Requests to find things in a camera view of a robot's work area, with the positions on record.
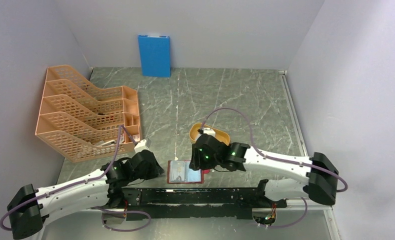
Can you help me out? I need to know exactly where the yellow oval tray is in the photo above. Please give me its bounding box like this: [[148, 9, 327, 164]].
[[189, 122, 231, 145]]

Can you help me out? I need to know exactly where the red leather card holder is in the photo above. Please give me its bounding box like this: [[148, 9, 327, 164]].
[[167, 160, 204, 184]]

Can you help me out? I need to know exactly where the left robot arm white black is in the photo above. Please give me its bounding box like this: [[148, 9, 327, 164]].
[[4, 150, 164, 240]]

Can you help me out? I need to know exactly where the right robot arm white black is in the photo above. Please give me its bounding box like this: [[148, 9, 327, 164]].
[[189, 134, 339, 207]]

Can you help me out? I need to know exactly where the orange mesh file organizer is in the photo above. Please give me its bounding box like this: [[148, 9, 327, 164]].
[[35, 65, 143, 163]]

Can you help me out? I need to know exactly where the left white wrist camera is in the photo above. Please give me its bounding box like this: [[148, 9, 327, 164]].
[[134, 139, 151, 154]]

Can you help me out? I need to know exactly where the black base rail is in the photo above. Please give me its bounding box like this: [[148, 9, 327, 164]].
[[103, 187, 287, 221]]

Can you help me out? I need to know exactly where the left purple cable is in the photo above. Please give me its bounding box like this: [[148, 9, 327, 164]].
[[0, 125, 139, 231]]

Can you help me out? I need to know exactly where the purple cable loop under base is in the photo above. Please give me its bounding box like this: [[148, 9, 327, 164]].
[[91, 205, 152, 232]]

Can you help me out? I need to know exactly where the aluminium frame rail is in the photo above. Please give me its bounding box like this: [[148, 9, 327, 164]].
[[278, 70, 308, 156]]

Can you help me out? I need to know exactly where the blue folder against wall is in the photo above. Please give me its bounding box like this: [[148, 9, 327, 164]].
[[137, 35, 171, 78]]

